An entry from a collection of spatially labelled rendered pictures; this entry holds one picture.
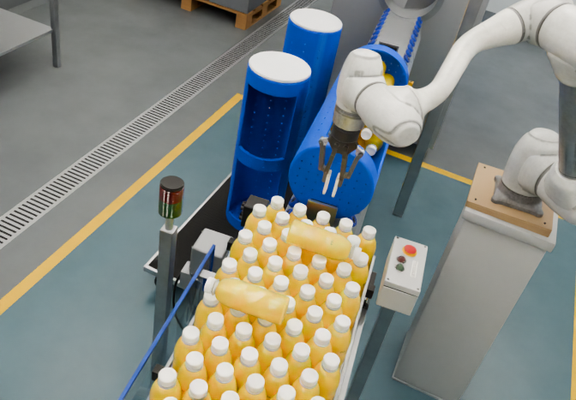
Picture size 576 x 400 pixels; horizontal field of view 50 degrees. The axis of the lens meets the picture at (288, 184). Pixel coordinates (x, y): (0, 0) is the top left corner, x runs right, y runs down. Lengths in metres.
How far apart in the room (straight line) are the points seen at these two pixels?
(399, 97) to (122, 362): 1.78
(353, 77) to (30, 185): 2.44
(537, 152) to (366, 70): 0.86
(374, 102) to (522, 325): 2.19
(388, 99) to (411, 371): 1.65
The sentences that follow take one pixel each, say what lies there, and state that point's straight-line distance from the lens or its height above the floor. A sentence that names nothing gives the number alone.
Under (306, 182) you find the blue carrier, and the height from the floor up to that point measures 1.07.
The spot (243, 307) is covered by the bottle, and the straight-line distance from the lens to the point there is 1.49.
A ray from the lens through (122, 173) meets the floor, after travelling 3.72.
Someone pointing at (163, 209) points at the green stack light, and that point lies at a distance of 1.65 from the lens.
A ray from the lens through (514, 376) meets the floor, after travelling 3.22.
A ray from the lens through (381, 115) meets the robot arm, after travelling 1.46.
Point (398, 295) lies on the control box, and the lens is 1.75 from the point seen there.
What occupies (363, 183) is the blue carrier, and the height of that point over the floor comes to 1.13.
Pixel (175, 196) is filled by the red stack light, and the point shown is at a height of 1.24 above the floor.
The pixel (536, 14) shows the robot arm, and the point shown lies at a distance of 1.81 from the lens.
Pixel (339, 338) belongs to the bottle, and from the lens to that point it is 1.59.
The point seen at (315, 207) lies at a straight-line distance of 1.99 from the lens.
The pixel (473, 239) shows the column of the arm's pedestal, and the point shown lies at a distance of 2.34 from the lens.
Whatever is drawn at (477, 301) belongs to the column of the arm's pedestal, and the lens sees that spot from 2.52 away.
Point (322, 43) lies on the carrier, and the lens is 3.24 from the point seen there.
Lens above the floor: 2.26
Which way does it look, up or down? 37 degrees down
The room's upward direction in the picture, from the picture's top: 12 degrees clockwise
